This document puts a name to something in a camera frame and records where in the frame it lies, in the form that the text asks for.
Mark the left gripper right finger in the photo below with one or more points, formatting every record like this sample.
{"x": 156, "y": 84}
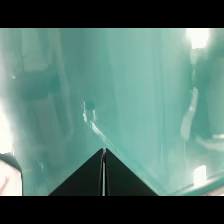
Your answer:
{"x": 124, "y": 181}

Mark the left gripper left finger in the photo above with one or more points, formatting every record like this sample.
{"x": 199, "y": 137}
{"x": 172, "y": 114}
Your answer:
{"x": 87, "y": 181}

